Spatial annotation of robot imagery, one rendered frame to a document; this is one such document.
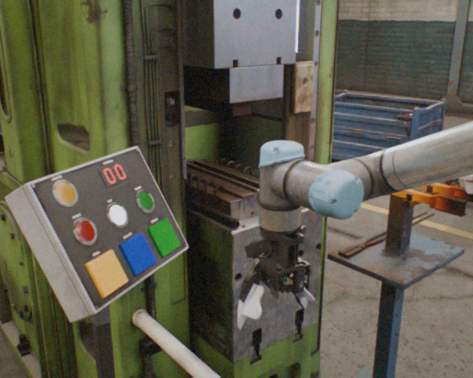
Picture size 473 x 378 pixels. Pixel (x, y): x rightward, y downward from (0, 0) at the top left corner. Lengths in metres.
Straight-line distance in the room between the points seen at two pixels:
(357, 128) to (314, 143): 3.42
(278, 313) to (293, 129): 0.63
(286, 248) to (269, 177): 0.13
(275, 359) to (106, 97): 1.02
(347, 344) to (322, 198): 1.91
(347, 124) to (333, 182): 4.59
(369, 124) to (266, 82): 3.79
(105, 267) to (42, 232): 0.14
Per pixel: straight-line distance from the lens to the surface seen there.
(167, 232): 1.23
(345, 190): 0.79
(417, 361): 2.63
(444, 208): 1.62
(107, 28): 1.40
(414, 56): 9.67
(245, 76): 1.47
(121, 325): 1.65
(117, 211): 1.15
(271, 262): 0.95
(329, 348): 2.62
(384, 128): 5.20
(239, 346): 1.68
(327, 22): 1.91
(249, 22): 1.47
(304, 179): 0.82
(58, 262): 1.05
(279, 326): 1.77
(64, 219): 1.06
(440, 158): 0.81
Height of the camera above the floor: 1.49
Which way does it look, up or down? 18 degrees down
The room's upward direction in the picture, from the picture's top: straight up
